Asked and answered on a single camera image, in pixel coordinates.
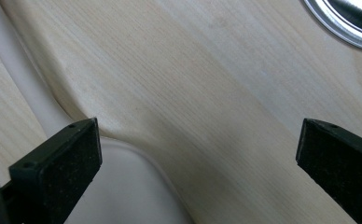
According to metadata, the stainless steel bowl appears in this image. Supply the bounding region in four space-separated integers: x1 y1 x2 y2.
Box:
300 0 362 54

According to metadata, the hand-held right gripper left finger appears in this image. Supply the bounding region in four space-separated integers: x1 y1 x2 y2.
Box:
0 117 104 224

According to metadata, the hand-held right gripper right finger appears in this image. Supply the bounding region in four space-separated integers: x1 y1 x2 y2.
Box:
295 118 362 224

